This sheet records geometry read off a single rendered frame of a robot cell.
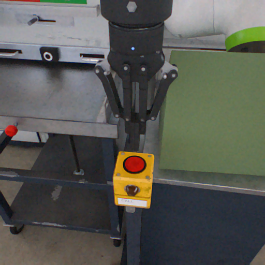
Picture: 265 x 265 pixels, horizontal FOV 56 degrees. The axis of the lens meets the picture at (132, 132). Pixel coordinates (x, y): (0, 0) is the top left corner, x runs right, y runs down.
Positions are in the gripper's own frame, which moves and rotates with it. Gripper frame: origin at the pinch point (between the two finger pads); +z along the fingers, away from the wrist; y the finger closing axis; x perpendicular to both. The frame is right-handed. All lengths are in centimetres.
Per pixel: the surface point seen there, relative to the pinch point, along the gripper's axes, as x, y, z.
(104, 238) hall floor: -25, 19, 99
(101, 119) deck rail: -20.2, 12.2, 14.1
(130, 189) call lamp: 4.9, 0.3, 11.0
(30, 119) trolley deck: -18.9, 33.1, 15.3
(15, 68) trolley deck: -48, 52, 15
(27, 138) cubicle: -85, 86, 90
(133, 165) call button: 0.8, 0.2, 8.5
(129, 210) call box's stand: 2.0, 1.1, 24.1
